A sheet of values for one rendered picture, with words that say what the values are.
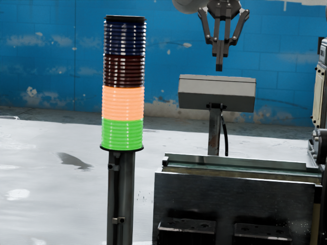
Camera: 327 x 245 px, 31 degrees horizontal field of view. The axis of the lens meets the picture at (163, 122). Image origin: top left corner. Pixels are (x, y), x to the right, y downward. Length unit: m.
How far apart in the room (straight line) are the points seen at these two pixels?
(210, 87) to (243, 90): 0.07
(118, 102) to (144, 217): 0.48
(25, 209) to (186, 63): 5.52
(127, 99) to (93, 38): 6.10
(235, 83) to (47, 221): 0.50
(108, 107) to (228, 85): 0.53
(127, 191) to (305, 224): 0.38
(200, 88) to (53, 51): 5.80
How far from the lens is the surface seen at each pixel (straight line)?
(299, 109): 6.76
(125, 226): 0.89
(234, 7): 1.49
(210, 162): 1.23
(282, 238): 1.04
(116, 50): 0.82
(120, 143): 0.84
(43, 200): 1.36
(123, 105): 0.83
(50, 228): 1.20
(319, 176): 1.03
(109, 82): 0.83
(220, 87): 1.32
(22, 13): 7.19
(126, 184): 0.87
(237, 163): 1.23
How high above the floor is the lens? 1.23
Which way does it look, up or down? 11 degrees down
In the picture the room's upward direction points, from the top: 2 degrees clockwise
